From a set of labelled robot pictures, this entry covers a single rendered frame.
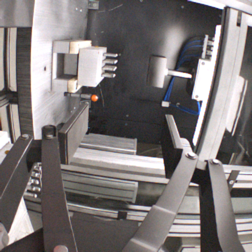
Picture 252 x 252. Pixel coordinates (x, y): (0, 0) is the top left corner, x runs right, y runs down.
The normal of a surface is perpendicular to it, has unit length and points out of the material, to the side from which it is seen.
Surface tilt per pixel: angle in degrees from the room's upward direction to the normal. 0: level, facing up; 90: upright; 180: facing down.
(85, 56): 90
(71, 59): 90
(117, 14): 90
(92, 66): 90
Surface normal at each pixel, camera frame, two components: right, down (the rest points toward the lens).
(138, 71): -0.07, 0.40
